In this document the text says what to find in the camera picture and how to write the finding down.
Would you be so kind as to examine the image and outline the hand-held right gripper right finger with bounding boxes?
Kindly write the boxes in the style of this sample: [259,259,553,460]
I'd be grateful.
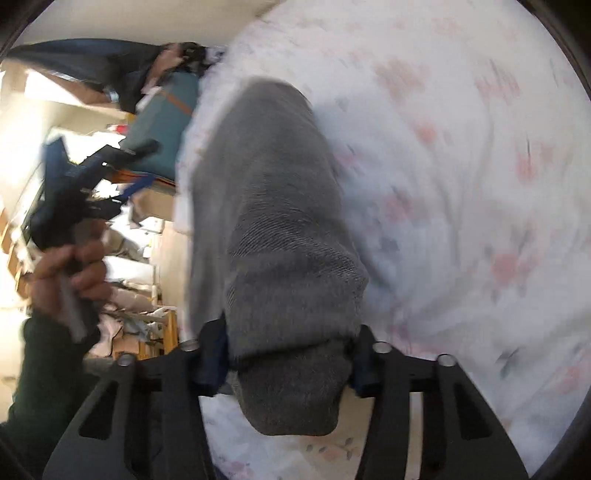
[344,325,529,480]

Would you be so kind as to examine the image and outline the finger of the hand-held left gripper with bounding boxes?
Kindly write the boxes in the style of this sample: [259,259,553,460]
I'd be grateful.
[115,141,161,162]
[113,173,155,203]

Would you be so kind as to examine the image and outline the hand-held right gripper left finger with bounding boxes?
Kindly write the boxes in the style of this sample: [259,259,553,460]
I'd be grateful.
[41,318,229,480]

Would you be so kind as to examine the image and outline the dark grey pants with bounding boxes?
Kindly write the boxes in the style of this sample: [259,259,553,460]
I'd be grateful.
[187,78,370,437]

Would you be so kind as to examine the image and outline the person's left forearm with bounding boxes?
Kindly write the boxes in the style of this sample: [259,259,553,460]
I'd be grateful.
[0,314,101,462]

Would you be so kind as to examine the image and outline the person's left hand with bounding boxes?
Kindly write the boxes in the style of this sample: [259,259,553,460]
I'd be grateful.
[30,240,112,324]

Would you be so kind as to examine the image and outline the teal padded bed board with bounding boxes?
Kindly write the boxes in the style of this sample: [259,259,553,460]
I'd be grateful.
[121,71,201,185]

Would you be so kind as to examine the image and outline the bed with white floral sheet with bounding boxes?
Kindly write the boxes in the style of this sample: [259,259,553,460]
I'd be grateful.
[175,0,587,480]

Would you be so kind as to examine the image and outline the wooden frame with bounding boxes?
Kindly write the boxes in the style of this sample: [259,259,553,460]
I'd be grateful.
[113,308,180,361]

